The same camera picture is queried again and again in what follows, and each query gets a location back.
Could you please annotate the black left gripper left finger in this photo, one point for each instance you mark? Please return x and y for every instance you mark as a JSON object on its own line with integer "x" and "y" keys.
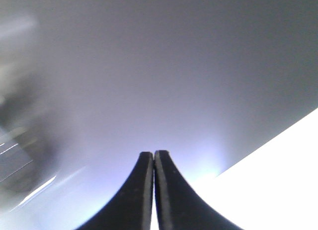
{"x": 131, "y": 207}

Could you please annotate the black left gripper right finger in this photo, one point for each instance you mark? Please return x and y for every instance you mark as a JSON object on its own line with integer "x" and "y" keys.
{"x": 178, "y": 206}

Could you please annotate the fridge door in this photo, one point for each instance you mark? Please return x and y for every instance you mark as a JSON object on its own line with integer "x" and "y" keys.
{"x": 228, "y": 87}

